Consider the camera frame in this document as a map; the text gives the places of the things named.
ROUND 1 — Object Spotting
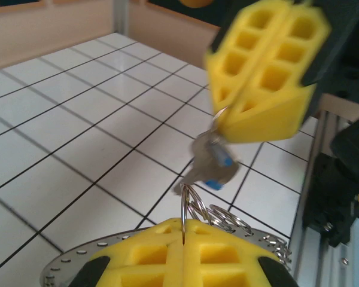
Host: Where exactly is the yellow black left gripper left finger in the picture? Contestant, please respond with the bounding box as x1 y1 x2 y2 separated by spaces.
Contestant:
67 218 185 287

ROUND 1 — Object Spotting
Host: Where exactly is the aluminium frame post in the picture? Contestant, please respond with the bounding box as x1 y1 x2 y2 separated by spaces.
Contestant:
112 0 132 34

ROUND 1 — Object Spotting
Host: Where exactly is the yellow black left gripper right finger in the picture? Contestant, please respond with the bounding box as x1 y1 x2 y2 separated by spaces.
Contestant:
182 219 300 287

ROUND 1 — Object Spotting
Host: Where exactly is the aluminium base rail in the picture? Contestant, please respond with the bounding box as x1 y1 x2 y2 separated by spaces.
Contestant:
288 109 359 287

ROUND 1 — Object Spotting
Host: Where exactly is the round metal plate with holes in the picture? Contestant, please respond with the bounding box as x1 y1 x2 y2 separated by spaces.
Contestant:
38 227 291 287

